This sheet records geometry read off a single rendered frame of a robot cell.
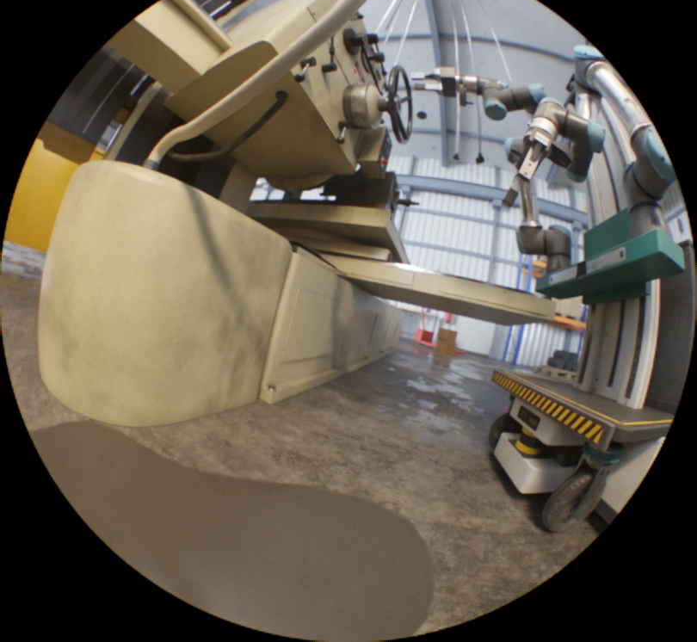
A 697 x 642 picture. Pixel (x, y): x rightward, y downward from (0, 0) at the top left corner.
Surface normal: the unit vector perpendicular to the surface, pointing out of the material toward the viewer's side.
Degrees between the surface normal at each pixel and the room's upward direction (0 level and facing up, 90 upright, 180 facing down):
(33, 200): 90
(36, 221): 90
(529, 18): 169
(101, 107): 90
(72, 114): 90
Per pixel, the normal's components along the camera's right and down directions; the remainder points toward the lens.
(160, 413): 0.85, 0.18
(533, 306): -0.34, -0.15
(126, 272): 0.67, 0.12
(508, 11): -0.31, 0.92
